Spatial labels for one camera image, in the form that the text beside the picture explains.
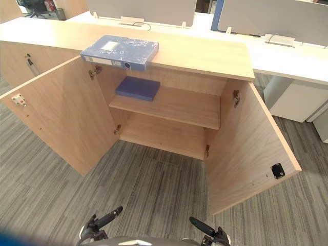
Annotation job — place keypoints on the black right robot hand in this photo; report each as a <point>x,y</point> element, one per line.
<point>202,225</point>

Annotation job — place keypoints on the closed wood cabinet door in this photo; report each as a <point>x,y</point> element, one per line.
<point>15,64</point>

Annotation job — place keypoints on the plain blue folder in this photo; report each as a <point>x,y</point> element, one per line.
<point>137,88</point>

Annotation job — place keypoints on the white door latch plate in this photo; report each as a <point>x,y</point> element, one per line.
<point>19,100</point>

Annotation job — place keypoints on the grey desk partition screen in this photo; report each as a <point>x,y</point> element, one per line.
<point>143,10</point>
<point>276,15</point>

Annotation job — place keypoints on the blue box file with label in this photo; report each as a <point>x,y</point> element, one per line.
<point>120,51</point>

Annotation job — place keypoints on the light wood office cabinet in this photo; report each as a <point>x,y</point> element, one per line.
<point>194,53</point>

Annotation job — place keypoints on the grey robot torso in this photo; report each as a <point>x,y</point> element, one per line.
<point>153,242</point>

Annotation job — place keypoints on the wood cabinet shelf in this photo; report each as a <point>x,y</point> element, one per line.
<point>174,107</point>

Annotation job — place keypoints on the wood cabinet door white latch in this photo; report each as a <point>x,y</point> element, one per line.
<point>66,112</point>

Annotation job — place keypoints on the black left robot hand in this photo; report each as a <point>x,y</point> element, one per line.
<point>110,216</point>

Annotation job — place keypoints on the black office chair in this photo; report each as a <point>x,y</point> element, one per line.
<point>34,6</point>

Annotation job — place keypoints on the black door lock plate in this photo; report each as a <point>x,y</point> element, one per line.
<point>277,171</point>

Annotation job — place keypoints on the wood cabinet door black lock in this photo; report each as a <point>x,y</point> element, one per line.
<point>246,148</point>

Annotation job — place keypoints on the metal cabinet door hinge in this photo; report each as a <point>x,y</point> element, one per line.
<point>117,129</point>
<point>207,151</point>
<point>236,98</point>
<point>94,71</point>

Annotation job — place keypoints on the blue partition panel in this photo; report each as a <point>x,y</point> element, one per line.
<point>216,15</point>

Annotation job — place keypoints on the white drawer pedestal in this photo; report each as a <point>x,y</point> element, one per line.
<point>294,102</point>

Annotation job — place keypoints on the red fire extinguisher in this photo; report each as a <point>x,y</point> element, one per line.
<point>50,5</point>

